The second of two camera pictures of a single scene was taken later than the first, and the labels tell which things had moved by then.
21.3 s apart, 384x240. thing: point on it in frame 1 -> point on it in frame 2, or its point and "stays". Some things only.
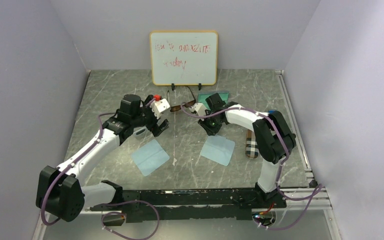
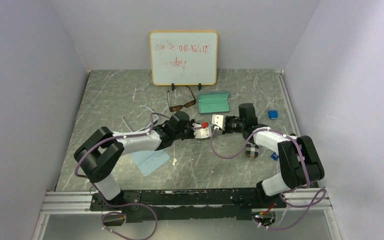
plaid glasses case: x=251 y=149 stays
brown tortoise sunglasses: x=177 y=108 stays
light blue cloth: x=150 y=157 stays
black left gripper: x=155 y=129 -> x=190 y=123
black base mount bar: x=228 y=204 stays
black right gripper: x=210 y=131 -> x=226 y=131
